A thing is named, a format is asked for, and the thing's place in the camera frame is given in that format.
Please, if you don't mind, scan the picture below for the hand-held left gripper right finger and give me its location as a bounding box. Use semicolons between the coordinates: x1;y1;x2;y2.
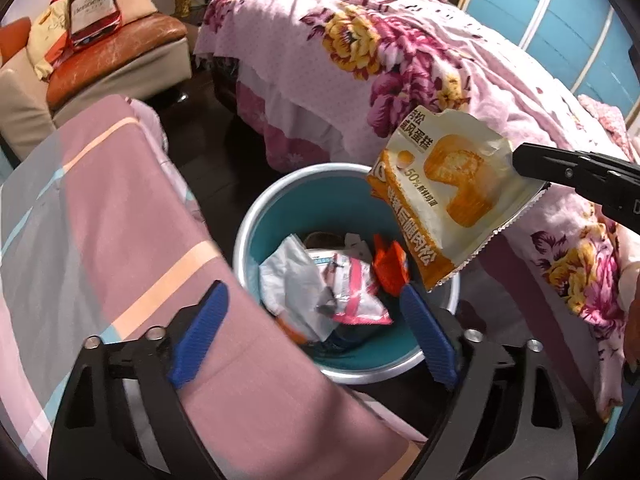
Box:
399;282;581;480

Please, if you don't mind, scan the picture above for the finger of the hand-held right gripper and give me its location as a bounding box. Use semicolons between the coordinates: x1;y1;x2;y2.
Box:
512;144;640;233

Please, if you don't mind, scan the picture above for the pink floral bedspread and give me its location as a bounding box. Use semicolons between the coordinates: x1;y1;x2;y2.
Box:
192;0;640;423

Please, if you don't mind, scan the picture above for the pink grey plaid tablecloth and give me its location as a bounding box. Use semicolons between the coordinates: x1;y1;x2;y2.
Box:
0;95;426;480

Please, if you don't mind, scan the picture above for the teal panelled wardrobe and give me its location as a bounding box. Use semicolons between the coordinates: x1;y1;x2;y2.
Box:
465;0;640;126

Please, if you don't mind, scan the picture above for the yellow cake snack wrapper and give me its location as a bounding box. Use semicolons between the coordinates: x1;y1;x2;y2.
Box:
366;105;553;292

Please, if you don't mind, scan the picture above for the red gift bag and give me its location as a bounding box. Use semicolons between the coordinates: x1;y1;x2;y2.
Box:
67;0;123;52

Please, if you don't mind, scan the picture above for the yellow cloth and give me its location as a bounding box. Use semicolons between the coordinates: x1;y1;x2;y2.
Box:
26;0;73;81

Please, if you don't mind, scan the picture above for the pink textured pillow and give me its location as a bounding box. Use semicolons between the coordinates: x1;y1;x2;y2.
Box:
577;94;640;137

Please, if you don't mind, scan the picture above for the small red sachet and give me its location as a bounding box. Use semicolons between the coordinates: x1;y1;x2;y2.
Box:
372;234;412;297

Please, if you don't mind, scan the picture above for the beige sofa with orange seat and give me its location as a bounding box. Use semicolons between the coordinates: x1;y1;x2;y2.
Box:
0;0;193;161

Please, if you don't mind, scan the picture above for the yellow stained white tissue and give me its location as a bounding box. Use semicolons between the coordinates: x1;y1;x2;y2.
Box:
259;234;341;343

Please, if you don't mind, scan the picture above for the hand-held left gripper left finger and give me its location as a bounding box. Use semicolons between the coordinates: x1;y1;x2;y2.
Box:
47;280;230;480

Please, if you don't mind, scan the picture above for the beige cushion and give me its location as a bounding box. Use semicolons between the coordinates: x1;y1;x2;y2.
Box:
112;0;158;23

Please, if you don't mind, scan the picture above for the person's right hand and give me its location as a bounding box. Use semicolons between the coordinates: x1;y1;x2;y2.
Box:
621;260;640;386

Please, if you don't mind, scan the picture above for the pink and white snack wrapper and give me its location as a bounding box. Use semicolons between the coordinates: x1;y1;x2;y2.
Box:
320;255;393;326

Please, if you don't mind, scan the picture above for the teal trash bin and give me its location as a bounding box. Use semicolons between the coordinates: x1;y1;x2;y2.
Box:
232;162;461;386

